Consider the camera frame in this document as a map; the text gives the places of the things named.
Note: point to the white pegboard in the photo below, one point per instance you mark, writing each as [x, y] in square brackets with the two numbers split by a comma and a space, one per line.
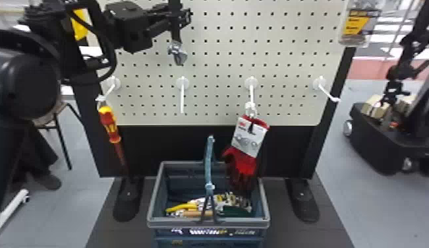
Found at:
[235, 52]

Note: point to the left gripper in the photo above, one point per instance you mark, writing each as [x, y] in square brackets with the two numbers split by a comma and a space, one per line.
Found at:
[136, 39]

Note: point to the red and yellow screwdriver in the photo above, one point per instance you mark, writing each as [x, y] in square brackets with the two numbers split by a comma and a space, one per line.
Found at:
[110, 126]

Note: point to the black chair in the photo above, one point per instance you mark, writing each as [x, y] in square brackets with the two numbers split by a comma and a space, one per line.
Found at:
[58, 128]

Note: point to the blue basket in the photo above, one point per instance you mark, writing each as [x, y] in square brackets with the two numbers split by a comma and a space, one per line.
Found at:
[207, 223]

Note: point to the yellow carded tool packet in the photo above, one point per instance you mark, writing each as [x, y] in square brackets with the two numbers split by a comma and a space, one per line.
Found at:
[357, 24]

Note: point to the red gloves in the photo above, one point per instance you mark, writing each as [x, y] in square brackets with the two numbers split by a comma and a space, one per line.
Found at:
[243, 155]

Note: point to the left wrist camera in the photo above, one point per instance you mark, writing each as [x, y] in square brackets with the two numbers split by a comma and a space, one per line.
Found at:
[122, 15]

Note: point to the yellow tool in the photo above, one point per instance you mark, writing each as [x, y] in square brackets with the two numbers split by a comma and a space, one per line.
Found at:
[79, 26]

